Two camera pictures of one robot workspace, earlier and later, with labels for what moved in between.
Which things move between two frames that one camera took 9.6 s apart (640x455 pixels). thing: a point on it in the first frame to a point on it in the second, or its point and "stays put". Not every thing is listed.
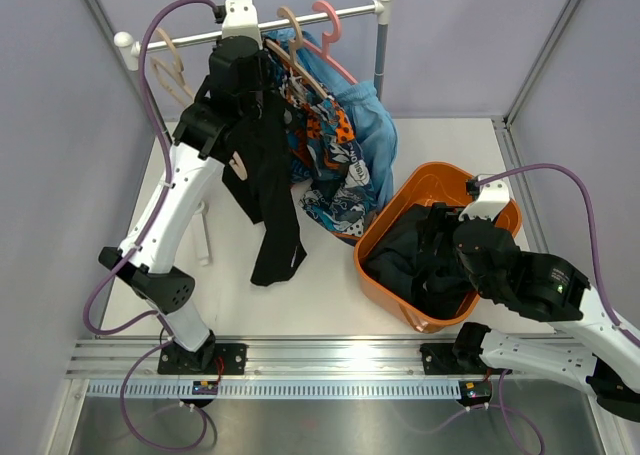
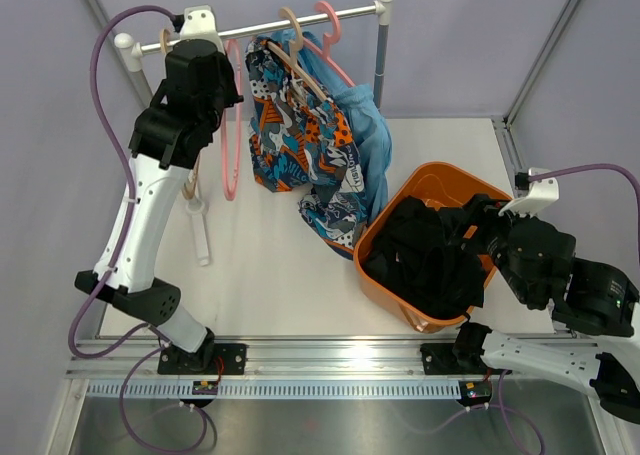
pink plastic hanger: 327,39 stays put
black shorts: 258,178 to 413,262
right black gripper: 440,218 to 483,212
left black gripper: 265,86 to 223,69
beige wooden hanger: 288,58 stays put
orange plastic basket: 421,185 stays put
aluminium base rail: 135,358 stays put
